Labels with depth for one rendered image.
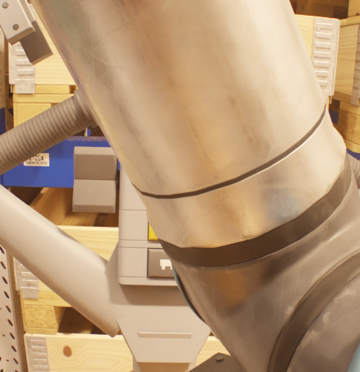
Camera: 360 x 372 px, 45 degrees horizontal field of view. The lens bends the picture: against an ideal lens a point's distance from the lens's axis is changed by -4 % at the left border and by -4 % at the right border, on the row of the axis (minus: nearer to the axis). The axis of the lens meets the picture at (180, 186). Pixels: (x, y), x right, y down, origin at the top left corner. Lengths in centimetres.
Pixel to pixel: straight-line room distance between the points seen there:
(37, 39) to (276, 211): 39
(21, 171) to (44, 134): 82
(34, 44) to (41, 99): 64
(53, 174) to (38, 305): 38
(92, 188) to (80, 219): 138
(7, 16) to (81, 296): 27
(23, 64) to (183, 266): 99
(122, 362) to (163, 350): 94
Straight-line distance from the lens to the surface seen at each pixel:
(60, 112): 43
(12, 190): 187
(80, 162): 42
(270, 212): 15
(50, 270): 44
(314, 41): 116
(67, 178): 122
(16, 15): 43
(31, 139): 43
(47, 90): 113
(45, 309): 132
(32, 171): 124
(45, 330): 136
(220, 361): 31
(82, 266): 43
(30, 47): 50
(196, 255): 17
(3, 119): 127
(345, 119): 131
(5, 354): 156
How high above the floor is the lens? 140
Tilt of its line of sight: 17 degrees down
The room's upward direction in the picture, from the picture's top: 2 degrees clockwise
